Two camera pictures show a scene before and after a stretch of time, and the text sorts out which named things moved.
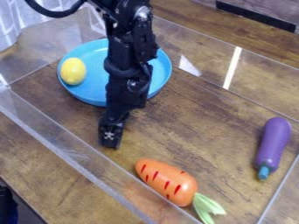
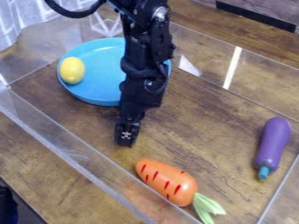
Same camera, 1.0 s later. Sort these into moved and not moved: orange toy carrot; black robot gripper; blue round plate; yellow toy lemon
Moved: black robot gripper
Not moved: blue round plate; orange toy carrot; yellow toy lemon
